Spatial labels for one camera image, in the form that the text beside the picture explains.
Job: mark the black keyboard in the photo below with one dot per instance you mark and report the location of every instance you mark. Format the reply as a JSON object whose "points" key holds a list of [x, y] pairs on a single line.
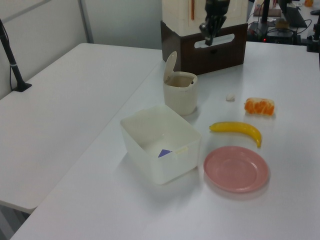
{"points": [[296, 16]]}

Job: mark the black monitor stand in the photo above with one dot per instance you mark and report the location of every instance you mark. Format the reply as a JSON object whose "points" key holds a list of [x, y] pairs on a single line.
{"points": [[265, 15]]}

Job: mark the beige trash can lid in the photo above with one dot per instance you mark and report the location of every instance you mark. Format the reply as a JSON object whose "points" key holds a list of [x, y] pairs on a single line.
{"points": [[170, 65]]}

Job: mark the black clamped stand pole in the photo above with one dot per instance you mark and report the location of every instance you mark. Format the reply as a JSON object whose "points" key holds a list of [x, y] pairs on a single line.
{"points": [[11, 60]]}

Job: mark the white plastic storage box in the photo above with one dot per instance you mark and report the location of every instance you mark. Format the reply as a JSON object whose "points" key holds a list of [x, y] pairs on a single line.
{"points": [[140, 130]]}

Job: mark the yellow banana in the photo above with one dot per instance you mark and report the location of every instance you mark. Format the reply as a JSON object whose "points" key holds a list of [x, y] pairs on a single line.
{"points": [[237, 127]]}

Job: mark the peeled orange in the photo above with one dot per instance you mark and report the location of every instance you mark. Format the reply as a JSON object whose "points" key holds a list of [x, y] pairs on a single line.
{"points": [[260, 107]]}

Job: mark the cream cabinet box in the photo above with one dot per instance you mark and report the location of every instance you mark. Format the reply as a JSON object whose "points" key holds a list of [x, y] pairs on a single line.
{"points": [[175, 15]]}

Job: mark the purple card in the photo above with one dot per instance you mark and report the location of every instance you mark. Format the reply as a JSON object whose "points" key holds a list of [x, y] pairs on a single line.
{"points": [[164, 153]]}

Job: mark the orange fruit on desk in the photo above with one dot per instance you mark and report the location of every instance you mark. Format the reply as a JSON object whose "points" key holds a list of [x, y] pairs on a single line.
{"points": [[309, 2]]}

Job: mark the pink round plate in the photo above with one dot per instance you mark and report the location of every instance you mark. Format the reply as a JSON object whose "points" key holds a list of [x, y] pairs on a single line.
{"points": [[236, 170]]}

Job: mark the grey partition post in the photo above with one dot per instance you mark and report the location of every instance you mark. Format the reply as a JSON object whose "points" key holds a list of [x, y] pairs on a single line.
{"points": [[86, 21]]}

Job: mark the beige small trash can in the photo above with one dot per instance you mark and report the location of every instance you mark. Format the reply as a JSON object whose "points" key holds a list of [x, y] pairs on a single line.
{"points": [[180, 101]]}

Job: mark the black clamp device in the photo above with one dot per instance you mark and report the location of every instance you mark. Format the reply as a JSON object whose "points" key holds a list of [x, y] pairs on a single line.
{"points": [[313, 37]]}

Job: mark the white crumpled paper ball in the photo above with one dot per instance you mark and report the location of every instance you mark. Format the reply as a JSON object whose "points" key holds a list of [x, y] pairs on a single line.
{"points": [[230, 97]]}

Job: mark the brown drawer box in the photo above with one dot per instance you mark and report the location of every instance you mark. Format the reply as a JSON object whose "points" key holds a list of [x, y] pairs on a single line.
{"points": [[225, 56]]}

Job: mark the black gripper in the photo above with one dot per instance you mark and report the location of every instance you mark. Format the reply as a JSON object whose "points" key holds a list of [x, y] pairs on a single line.
{"points": [[217, 7]]}

